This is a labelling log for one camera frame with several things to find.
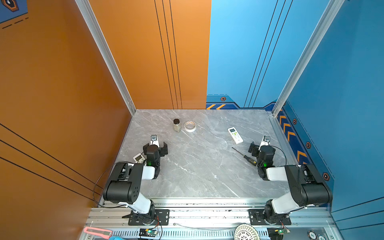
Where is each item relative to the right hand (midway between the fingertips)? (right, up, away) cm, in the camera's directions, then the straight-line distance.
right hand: (259, 143), depth 93 cm
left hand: (-65, +1, +1) cm, 65 cm away
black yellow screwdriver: (-6, -11, -3) cm, 12 cm away
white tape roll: (-45, +11, +18) cm, 49 cm away
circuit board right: (-1, -40, -23) cm, 46 cm away
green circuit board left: (-63, -40, -22) cm, 78 cm away
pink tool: (-81, -39, -24) cm, 93 cm away
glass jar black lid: (-54, +11, +9) cm, 55 cm away
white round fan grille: (-17, -38, -25) cm, 48 cm away
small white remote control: (-75, -9, -2) cm, 76 cm away
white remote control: (-12, +5, +12) cm, 18 cm away
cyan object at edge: (-75, -38, -28) cm, 89 cm away
